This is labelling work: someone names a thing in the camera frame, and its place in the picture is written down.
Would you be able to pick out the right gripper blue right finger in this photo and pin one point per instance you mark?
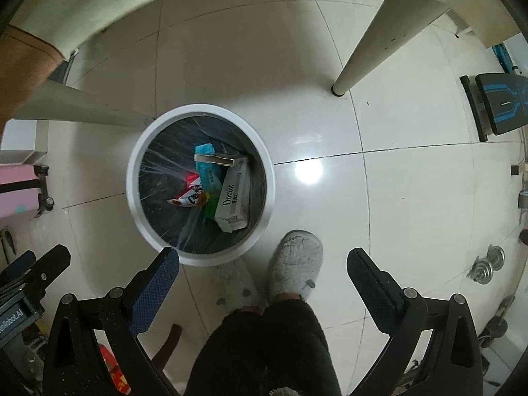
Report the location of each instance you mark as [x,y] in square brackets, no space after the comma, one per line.
[380,293]

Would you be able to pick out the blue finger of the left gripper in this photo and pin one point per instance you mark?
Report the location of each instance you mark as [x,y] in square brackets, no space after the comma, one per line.
[18,268]
[45,270]

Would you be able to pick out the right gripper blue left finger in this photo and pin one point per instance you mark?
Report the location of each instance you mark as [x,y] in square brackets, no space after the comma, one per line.
[148,289]

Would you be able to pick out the red white snack bag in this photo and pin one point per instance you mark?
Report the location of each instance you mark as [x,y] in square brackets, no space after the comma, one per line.
[194,195]

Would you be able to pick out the long pink white box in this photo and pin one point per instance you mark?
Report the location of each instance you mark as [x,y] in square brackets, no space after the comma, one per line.
[232,211]

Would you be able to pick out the teal green snack bag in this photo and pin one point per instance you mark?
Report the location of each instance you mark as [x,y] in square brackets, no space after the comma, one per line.
[209,173]

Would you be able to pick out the white round trash bin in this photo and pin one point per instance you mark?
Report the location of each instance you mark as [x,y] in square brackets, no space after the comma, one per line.
[161,161]

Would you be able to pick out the pink suitcase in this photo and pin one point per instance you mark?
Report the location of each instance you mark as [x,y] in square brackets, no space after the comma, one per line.
[24,193]

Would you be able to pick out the left grey slipper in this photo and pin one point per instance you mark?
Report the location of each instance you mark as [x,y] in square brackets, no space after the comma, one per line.
[235,285]

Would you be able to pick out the grey slipper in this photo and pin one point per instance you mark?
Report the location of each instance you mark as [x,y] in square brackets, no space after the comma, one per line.
[235,285]
[296,265]

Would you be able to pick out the right grey slipper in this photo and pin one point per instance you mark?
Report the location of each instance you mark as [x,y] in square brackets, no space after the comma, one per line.
[296,265]

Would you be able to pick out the metal dumbbell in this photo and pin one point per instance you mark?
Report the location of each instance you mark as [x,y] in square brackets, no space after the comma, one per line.
[484,268]

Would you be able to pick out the black trousers legs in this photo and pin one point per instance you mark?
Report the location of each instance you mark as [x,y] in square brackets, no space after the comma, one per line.
[260,354]

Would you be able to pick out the white table leg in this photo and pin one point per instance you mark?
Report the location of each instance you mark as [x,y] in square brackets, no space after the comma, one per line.
[52,101]
[395,24]

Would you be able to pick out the black blue exercise bench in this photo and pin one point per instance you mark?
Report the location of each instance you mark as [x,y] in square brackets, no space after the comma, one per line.
[498,102]

